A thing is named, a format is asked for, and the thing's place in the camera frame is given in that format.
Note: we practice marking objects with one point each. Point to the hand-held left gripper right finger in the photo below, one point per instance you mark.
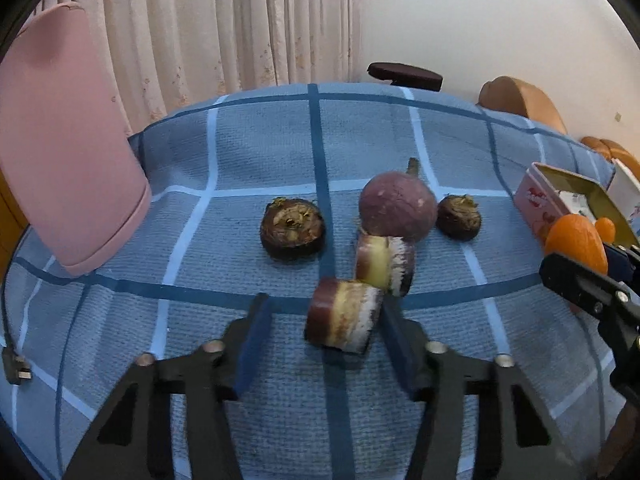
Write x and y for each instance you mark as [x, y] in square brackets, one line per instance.
[400, 345]

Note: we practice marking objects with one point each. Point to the orange leather sofa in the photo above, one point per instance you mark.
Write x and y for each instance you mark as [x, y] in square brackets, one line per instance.
[525, 102]

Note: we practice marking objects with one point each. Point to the layered cake roll behind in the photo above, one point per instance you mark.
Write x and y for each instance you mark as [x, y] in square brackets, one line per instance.
[385, 264]

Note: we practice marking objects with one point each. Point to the wooden bed frame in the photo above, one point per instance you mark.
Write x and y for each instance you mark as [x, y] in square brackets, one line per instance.
[10, 205]

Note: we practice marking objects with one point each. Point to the pink tin box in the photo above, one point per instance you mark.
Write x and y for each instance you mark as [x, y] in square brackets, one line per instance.
[560, 200]

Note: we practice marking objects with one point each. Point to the small orange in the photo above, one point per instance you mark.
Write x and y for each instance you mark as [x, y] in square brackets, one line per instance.
[606, 229]

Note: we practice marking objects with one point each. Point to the white printed tin lid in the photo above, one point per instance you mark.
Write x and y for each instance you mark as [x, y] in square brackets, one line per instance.
[626, 190]

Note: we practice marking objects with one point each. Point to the floral curtain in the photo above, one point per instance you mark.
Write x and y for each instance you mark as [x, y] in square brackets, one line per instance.
[210, 30]

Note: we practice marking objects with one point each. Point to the large orange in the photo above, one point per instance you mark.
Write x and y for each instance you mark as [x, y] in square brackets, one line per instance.
[575, 242]

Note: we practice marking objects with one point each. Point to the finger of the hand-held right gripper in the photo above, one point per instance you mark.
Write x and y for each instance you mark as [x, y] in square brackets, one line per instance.
[619, 259]
[575, 280]

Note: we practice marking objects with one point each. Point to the blue checked blanket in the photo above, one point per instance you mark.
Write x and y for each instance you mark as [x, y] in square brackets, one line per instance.
[240, 160]

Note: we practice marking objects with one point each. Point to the large water chestnut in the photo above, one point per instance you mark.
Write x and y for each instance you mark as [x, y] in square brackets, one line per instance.
[292, 228]

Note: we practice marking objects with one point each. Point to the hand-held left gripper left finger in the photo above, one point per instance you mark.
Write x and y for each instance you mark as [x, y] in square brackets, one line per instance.
[252, 340]

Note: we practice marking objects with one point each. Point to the purple mangosteen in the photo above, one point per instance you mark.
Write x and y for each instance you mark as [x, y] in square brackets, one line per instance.
[397, 205]

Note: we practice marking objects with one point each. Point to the sugarcane piece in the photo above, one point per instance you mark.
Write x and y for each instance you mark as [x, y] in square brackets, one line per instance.
[344, 314]

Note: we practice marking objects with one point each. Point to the small water chestnut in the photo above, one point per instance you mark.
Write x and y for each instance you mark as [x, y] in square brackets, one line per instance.
[458, 217]

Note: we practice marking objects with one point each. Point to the dark round stool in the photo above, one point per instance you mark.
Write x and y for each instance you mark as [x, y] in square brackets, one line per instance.
[405, 75]

